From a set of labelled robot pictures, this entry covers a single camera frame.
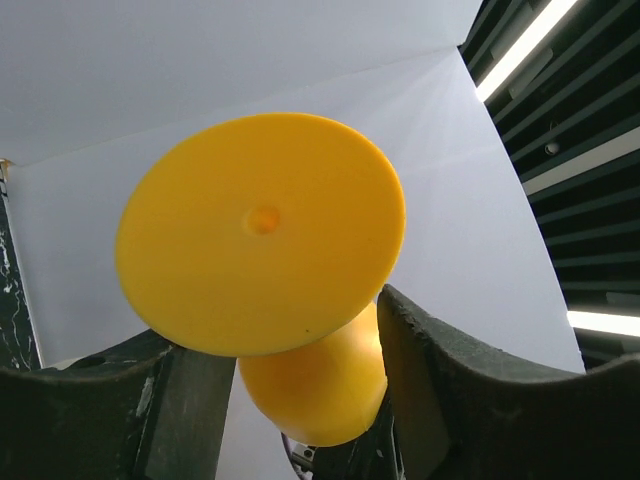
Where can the yellow-orange plastic wine glass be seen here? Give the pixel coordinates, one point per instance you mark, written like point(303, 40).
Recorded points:
point(267, 239)

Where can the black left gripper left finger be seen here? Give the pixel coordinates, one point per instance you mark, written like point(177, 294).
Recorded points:
point(143, 409)

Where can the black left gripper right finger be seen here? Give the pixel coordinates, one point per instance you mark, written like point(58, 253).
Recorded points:
point(464, 409)

